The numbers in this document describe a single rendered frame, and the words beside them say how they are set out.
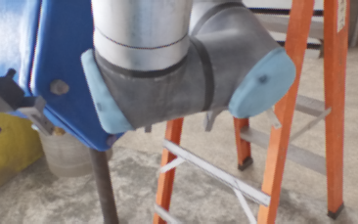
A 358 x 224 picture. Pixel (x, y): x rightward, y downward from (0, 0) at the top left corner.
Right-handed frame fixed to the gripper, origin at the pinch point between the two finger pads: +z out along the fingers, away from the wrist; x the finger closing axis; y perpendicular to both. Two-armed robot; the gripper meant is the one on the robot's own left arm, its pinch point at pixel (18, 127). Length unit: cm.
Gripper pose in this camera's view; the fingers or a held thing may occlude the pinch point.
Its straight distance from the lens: 77.0
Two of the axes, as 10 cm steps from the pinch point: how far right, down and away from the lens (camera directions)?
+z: 2.1, 6.0, 7.7
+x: -9.7, 0.5, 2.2
